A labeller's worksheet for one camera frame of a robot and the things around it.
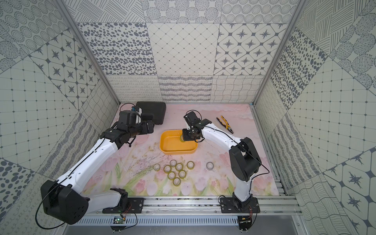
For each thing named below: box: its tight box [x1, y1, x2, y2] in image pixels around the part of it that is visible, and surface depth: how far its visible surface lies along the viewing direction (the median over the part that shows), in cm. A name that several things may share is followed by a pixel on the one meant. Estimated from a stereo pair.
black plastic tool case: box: [135, 101, 167, 125], surface depth 113 cm
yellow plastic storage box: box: [159, 129, 199, 156], surface depth 97 cm
